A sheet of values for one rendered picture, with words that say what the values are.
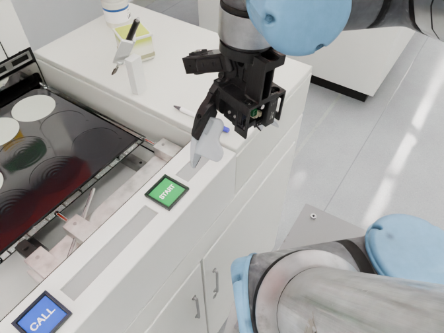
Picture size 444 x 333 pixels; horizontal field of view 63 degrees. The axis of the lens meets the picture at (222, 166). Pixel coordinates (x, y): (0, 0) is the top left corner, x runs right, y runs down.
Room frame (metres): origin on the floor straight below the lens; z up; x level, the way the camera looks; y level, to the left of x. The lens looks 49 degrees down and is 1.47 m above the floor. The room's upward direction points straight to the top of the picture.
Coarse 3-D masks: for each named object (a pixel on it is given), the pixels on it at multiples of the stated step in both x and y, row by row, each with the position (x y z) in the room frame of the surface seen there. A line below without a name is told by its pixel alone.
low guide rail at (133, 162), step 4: (128, 156) 0.58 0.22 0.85; (132, 156) 0.58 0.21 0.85; (124, 160) 0.57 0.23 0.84; (128, 160) 0.56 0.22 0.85; (132, 160) 0.56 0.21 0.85; (136, 160) 0.56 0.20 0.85; (140, 160) 0.56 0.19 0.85; (124, 164) 0.57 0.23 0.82; (128, 164) 0.57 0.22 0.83; (132, 164) 0.56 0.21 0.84; (136, 164) 0.55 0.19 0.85; (140, 164) 0.55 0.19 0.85; (144, 164) 0.55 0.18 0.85; (132, 168) 0.56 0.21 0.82; (136, 168) 0.55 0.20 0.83
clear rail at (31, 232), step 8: (144, 136) 0.59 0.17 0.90; (136, 144) 0.56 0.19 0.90; (128, 152) 0.54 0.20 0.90; (112, 160) 0.52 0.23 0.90; (120, 160) 0.52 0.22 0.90; (104, 168) 0.49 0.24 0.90; (96, 176) 0.47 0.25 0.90; (88, 184) 0.45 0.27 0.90; (80, 192) 0.43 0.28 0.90; (64, 200) 0.41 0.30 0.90; (72, 200) 0.41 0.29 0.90; (56, 208) 0.39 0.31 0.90; (64, 208) 0.40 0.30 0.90; (48, 216) 0.37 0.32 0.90; (40, 224) 0.36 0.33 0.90; (32, 232) 0.34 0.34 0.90; (16, 240) 0.32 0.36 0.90; (8, 248) 0.31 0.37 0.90; (0, 256) 0.29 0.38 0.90; (8, 256) 0.30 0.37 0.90
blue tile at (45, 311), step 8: (40, 304) 0.19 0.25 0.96; (48, 304) 0.19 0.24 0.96; (32, 312) 0.18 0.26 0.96; (40, 312) 0.18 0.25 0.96; (48, 312) 0.18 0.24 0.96; (56, 312) 0.18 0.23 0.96; (64, 312) 0.18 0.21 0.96; (24, 320) 0.17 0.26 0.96; (32, 320) 0.17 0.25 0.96; (40, 320) 0.17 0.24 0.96; (48, 320) 0.17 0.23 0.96; (56, 320) 0.17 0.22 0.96; (24, 328) 0.16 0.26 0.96; (32, 328) 0.16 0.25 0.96; (40, 328) 0.16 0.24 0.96; (48, 328) 0.16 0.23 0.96
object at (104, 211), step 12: (156, 156) 0.55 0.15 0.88; (144, 168) 0.51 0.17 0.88; (156, 168) 0.51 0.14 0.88; (132, 180) 0.48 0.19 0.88; (144, 180) 0.48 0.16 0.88; (120, 192) 0.45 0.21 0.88; (132, 192) 0.45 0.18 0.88; (108, 204) 0.42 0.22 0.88; (120, 204) 0.42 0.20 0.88; (96, 216) 0.39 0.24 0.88; (108, 216) 0.39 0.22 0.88; (72, 240) 0.34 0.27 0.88; (60, 252) 0.31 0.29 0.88; (36, 276) 0.27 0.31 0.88
